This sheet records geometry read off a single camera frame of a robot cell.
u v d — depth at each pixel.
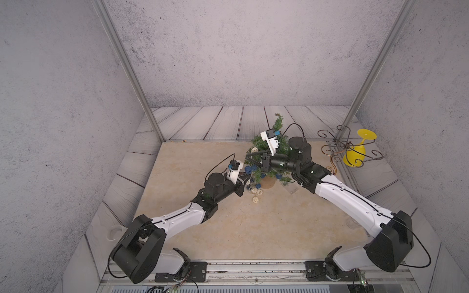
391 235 0.40
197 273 0.73
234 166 0.67
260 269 0.74
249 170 0.69
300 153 0.54
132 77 0.90
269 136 0.62
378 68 0.86
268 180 0.96
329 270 0.65
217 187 0.62
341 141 1.20
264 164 0.61
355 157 0.80
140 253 0.42
